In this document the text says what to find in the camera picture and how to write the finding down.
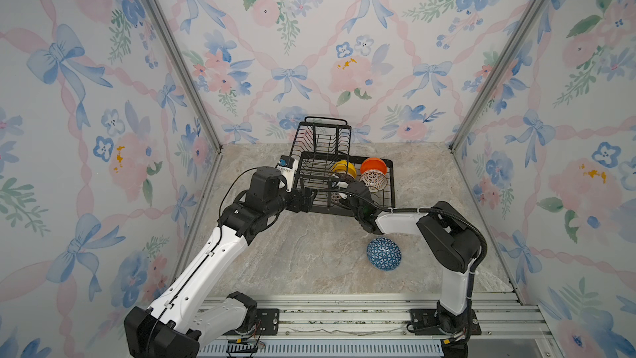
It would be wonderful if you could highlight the white brown lattice bowl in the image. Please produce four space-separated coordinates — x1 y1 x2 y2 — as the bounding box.
359 169 389 193

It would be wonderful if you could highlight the blue triangle pattern bowl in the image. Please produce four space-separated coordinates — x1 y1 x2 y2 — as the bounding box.
366 237 402 272

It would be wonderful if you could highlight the orange plastic bowl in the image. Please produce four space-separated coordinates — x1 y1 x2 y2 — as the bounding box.
360 157 389 175

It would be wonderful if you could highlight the yellow plastic bowl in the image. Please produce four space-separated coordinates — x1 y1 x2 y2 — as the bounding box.
331 160 357 180

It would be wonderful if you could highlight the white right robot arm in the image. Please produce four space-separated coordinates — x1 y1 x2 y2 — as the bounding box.
339 182 488 340

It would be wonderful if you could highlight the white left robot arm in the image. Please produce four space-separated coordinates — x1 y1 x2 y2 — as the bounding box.
124 156 313 357

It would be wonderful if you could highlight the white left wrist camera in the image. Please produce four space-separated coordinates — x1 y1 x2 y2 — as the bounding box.
276 155 299 192

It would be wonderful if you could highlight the black wire dish rack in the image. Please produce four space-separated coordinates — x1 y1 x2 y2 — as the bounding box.
290 116 366 217

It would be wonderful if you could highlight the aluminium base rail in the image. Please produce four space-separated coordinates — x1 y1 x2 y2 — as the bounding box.
126 292 565 358

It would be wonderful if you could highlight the aluminium left corner post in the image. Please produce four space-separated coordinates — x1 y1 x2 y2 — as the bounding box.
121 0 222 152

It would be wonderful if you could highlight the aluminium corner post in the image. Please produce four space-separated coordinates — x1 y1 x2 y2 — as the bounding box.
121 0 222 152
449 0 549 154

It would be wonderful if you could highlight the aluminium right corner post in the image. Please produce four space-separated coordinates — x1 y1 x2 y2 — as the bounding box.
449 0 549 154

